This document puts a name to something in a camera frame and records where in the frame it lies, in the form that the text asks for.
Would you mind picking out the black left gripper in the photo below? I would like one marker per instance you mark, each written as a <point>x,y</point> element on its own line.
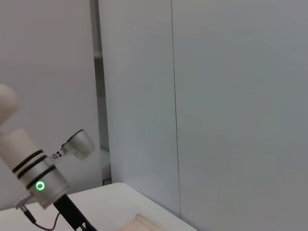
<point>74,219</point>

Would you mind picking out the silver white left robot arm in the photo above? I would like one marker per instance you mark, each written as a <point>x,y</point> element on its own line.
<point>41,173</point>

